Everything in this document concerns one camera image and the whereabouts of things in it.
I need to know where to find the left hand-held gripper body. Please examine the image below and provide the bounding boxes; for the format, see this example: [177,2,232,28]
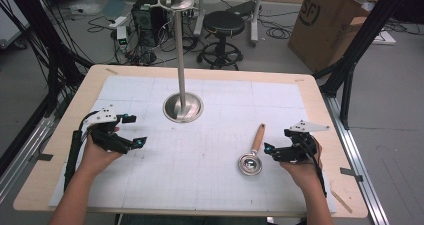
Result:
[79,105,135,155]

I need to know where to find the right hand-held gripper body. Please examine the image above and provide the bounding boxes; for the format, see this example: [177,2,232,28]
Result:
[282,119,331,163]

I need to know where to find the metal scoop with wooden handle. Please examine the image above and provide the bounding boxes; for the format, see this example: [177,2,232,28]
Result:
[237,122,267,177]

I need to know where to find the tall metal stand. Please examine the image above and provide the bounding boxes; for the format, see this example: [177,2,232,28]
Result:
[149,0,205,124]

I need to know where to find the person's left hand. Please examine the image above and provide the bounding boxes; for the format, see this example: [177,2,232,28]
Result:
[78,126,124,180]

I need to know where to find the person's right hand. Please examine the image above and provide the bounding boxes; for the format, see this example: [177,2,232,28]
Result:
[279,138,324,193]

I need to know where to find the grey tape piece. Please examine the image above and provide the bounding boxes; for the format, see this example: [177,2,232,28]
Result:
[339,166,364,183]
[27,152,55,163]

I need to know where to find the white grid mat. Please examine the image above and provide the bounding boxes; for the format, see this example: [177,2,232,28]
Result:
[47,75,337,215]

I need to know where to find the white box with green display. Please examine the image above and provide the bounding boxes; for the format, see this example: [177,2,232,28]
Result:
[116,25,130,48]

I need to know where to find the white power strip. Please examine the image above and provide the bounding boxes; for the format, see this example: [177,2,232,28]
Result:
[107,15,130,30]

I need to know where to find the black computer tower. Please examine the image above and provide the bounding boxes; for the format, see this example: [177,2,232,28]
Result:
[130,0,170,48]

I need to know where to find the large cardboard box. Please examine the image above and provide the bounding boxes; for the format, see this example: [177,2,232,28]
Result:
[287,0,390,74]

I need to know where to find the black round stool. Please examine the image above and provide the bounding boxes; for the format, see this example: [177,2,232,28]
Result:
[196,10,247,71]

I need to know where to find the white flat box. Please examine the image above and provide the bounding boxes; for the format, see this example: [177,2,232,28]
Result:
[370,29,398,47]

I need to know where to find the black flat device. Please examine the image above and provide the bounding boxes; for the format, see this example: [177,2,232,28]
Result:
[225,0,258,18]

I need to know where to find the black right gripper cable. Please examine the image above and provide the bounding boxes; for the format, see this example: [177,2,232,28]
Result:
[304,136,329,198]

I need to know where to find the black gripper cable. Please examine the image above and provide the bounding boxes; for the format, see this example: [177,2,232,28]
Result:
[304,136,329,198]
[63,110,101,193]

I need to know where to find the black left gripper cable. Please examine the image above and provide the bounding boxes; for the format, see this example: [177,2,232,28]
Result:
[63,110,101,193]

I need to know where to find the aluminium rail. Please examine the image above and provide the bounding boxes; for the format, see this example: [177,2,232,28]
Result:
[0,94,68,204]
[320,92,392,225]

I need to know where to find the black metal frame strut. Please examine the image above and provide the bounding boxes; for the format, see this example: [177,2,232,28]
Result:
[2,0,95,113]
[312,0,417,130]

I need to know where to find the coiled black floor cables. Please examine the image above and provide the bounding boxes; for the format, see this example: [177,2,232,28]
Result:
[258,10,295,41]

